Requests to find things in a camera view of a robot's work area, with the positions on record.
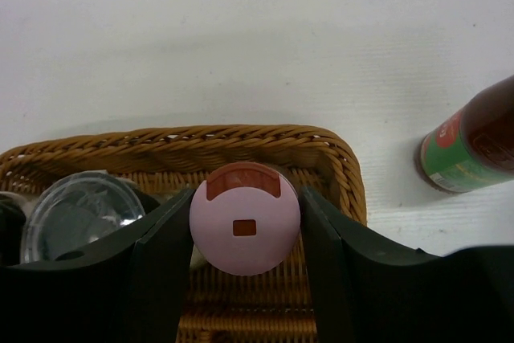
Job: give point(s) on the pink cap seasoning jar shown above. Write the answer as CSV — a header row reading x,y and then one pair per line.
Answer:
x,y
245,217

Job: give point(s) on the brown wicker divided tray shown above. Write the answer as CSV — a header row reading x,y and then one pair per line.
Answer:
x,y
272,307

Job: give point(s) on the green label red sauce bottle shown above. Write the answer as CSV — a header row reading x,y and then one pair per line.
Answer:
x,y
472,149

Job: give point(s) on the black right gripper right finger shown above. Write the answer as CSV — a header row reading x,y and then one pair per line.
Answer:
x,y
367,288

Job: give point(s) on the black knob salt grinder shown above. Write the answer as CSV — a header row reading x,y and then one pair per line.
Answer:
x,y
12,222

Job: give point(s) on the black top salt grinder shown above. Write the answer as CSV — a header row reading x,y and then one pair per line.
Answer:
x,y
75,211

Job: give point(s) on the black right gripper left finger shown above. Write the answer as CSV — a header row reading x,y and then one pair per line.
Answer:
x,y
129,286

